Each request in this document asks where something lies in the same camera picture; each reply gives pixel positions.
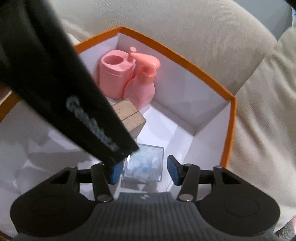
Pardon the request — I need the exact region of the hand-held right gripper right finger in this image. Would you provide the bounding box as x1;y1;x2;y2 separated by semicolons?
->
167;155;243;202

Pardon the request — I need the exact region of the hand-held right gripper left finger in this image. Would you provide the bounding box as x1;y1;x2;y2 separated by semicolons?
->
47;161;125;203

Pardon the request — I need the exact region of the clear plastic box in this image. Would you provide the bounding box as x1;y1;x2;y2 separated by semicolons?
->
120;143;165;184

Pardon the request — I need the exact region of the orange cardboard box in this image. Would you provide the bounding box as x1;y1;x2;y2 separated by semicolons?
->
0;26;237;239

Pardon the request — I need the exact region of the pink plastic cup holder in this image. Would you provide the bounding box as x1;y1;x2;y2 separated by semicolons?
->
99;50;136;99

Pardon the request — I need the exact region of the small brown cardboard box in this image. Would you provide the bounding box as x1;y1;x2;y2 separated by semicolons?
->
110;98;147;138

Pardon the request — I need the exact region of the pink pump bottle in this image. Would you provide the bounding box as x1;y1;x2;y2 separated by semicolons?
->
122;46;161;109

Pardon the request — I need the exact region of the beige sofa cushion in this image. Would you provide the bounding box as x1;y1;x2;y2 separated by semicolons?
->
228;27;296;230

